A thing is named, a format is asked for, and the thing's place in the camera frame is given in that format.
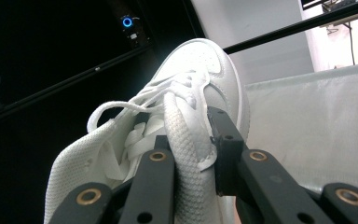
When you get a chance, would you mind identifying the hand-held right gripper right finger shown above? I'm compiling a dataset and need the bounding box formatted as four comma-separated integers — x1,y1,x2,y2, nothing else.
206,105,247,197

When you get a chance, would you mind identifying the light grey panel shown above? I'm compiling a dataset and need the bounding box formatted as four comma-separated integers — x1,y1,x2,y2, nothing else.
190,0,315,86

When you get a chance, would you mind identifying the white lace-up sneaker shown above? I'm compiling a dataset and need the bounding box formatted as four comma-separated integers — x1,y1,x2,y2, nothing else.
43,37,252,224

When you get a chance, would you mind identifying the black frame bar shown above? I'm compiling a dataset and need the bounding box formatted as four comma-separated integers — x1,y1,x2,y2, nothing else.
0,0,358,127

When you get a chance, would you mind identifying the black device blue ring light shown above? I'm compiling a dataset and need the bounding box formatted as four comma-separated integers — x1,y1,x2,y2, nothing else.
117,12,152,49

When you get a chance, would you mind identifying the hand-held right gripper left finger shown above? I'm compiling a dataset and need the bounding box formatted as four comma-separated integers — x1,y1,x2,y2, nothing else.
153,134,172,152

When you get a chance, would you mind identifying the black curtain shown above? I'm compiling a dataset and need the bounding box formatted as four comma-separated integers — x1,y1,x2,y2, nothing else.
0,0,200,224

